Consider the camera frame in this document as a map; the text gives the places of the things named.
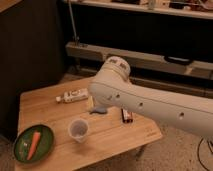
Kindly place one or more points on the metal pole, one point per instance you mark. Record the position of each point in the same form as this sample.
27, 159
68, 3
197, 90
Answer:
75, 36

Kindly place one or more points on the grey metal shelf beam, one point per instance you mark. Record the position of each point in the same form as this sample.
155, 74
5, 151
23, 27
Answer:
196, 69

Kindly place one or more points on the blue-grey flat object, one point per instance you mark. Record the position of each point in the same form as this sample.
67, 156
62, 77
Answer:
98, 110

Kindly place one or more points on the white plastic bottle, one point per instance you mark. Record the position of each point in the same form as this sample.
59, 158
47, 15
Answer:
72, 96

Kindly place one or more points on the orange carrot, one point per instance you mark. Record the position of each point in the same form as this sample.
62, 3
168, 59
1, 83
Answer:
33, 146

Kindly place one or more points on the green plate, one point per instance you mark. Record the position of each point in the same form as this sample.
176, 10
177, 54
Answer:
23, 142

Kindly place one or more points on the small dark can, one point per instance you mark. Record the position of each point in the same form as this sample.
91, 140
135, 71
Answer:
127, 116

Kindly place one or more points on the wooden table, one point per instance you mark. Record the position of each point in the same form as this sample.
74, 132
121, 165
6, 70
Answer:
56, 136

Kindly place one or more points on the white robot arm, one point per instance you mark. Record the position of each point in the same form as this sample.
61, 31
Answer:
111, 87

